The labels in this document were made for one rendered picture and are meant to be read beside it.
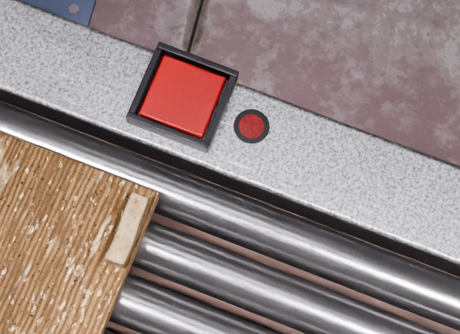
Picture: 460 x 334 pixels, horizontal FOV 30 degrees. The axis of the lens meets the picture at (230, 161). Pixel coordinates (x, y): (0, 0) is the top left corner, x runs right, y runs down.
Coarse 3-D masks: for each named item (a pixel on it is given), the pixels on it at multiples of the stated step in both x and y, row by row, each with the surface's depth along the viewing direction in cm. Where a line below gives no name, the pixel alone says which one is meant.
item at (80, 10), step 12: (24, 0) 175; (36, 0) 175; (48, 0) 176; (60, 0) 176; (72, 0) 176; (84, 0) 176; (60, 12) 175; (72, 12) 174; (84, 12) 175; (84, 24) 174
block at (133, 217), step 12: (132, 192) 69; (132, 204) 69; (144, 204) 69; (132, 216) 68; (144, 216) 70; (120, 228) 68; (132, 228) 68; (120, 240) 68; (132, 240) 68; (108, 252) 67; (120, 252) 67; (120, 264) 67
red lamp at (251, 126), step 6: (252, 114) 76; (240, 120) 76; (246, 120) 76; (252, 120) 76; (258, 120) 76; (240, 126) 76; (246, 126) 76; (252, 126) 76; (258, 126) 76; (246, 132) 75; (252, 132) 75; (258, 132) 76
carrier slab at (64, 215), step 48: (0, 144) 72; (0, 192) 71; (48, 192) 71; (96, 192) 71; (144, 192) 72; (0, 240) 70; (48, 240) 70; (96, 240) 70; (0, 288) 69; (48, 288) 69; (96, 288) 69
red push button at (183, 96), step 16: (160, 64) 75; (176, 64) 75; (160, 80) 75; (176, 80) 75; (192, 80) 75; (208, 80) 75; (224, 80) 75; (160, 96) 75; (176, 96) 75; (192, 96) 75; (208, 96) 75; (144, 112) 74; (160, 112) 74; (176, 112) 74; (192, 112) 74; (208, 112) 74; (176, 128) 74; (192, 128) 74
